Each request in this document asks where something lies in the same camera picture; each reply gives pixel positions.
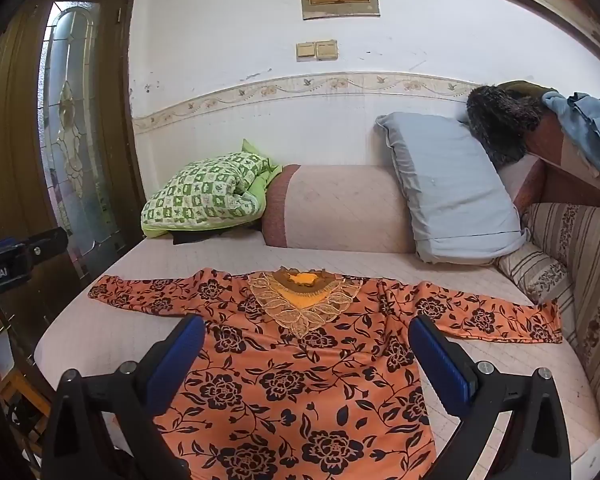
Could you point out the green checkered pillow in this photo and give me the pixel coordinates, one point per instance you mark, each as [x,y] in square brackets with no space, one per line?
[205,190]

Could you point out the striped backrest cushion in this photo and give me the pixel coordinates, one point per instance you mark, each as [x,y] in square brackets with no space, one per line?
[590,280]

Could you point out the brown door with glass pane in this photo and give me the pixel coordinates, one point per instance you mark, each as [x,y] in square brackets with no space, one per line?
[110,110]

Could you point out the orange black floral blouse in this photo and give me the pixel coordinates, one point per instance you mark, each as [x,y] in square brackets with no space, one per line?
[300,385]

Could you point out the wooden stool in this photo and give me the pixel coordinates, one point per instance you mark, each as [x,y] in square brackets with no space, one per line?
[25,390]

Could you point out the dark furry item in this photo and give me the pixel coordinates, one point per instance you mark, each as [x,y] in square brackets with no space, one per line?
[500,120]

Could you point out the olive cloth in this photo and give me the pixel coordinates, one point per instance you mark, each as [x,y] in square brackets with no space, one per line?
[527,89]

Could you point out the grey-blue pillow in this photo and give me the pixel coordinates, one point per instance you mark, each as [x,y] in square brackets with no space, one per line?
[450,190]

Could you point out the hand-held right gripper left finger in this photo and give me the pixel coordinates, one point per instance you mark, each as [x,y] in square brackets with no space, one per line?
[177,360]

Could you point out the gold light switch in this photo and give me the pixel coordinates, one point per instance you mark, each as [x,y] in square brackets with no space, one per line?
[327,50]
[306,51]

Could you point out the blue cloth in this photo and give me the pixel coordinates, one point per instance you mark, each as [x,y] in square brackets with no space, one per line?
[585,125]

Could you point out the small striped floral cushion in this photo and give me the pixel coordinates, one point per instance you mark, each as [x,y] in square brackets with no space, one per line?
[535,270]

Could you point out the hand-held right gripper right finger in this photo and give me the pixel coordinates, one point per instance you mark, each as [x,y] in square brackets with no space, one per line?
[440,360]

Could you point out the pink bolster cushion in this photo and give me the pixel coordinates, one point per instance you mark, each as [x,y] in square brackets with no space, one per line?
[340,210]

